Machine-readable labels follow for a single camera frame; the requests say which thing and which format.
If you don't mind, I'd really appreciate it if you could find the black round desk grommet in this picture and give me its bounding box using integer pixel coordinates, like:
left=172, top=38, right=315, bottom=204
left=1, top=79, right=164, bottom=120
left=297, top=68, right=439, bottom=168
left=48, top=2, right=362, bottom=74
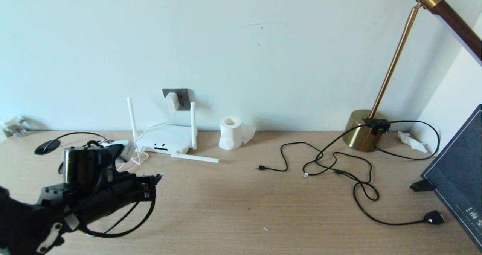
left=34, top=140, right=61, bottom=156

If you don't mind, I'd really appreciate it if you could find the dark framed board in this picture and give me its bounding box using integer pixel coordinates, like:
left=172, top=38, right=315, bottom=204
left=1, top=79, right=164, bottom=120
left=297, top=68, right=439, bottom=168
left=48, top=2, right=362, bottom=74
left=421, top=104, right=482, bottom=252

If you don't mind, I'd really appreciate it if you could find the crumpled white tissue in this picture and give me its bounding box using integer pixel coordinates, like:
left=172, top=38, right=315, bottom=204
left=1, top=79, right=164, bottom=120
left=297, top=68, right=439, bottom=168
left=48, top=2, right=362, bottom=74
left=398, top=131, right=429, bottom=153

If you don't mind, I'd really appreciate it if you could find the white power adapter with cord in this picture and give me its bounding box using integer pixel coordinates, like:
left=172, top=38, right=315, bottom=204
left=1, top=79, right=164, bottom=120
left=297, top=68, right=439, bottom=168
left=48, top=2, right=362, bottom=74
left=113, top=92, right=180, bottom=173

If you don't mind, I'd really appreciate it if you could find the white router with antennas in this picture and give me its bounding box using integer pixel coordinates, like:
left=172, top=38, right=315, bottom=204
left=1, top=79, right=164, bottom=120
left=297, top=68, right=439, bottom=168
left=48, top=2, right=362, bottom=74
left=127, top=96, right=220, bottom=164

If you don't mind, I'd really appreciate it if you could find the brass desk lamp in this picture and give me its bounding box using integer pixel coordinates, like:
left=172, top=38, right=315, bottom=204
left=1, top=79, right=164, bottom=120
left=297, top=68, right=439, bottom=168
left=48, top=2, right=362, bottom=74
left=343, top=0, right=482, bottom=153

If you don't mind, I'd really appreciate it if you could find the white toilet paper roll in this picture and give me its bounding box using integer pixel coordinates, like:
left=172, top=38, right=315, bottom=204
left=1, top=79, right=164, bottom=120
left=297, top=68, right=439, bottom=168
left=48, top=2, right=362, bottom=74
left=218, top=116, right=257, bottom=151

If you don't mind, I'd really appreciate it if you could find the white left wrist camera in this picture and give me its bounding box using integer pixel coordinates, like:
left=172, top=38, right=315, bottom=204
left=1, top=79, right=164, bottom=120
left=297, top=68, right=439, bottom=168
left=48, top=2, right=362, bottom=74
left=101, top=139, right=136, bottom=163

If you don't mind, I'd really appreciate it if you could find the white plastic wrapped item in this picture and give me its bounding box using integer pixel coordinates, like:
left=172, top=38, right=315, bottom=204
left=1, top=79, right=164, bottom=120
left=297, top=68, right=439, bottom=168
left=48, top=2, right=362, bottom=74
left=0, top=116, right=29, bottom=138

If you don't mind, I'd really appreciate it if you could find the black inline cord box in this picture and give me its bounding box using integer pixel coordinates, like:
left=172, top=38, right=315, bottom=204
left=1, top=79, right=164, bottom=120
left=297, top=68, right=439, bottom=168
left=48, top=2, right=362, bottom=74
left=362, top=118, right=392, bottom=136

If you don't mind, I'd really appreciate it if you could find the grey wall socket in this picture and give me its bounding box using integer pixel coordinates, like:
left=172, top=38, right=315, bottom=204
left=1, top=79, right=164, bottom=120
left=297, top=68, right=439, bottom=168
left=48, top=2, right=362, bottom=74
left=162, top=88, right=190, bottom=111

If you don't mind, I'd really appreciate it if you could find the black lamp cable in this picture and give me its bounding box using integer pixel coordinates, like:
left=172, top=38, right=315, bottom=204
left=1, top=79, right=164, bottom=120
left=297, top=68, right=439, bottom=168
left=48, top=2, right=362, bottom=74
left=302, top=120, right=445, bottom=226

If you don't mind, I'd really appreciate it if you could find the black USB cable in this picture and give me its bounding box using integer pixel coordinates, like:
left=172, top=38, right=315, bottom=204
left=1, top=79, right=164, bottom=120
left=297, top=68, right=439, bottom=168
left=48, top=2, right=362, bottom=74
left=255, top=142, right=374, bottom=184

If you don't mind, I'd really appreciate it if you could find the black ethernet cable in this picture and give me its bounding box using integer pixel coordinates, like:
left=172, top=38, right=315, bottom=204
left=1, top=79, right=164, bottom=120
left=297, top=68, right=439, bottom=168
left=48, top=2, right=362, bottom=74
left=43, top=132, right=164, bottom=235

